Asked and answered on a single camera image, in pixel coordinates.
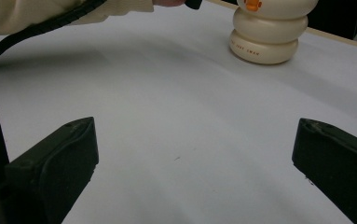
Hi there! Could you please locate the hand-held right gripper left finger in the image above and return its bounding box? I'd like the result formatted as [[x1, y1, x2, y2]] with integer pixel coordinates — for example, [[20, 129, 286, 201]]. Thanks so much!
[[5, 116, 100, 224]]

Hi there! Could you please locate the white board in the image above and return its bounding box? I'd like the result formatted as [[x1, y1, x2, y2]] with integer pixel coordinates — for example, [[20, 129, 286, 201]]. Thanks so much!
[[0, 0, 357, 224]]

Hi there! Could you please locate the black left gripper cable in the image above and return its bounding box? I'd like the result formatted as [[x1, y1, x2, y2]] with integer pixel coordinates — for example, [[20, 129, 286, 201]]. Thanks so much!
[[0, 0, 107, 87]]

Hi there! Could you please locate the cream ribbed utensil cup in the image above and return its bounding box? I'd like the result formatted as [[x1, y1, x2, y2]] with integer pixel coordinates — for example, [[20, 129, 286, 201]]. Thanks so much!
[[228, 0, 320, 65]]

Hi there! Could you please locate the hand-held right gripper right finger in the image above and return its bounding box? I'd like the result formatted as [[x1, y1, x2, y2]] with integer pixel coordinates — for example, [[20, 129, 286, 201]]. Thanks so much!
[[292, 118, 357, 224]]

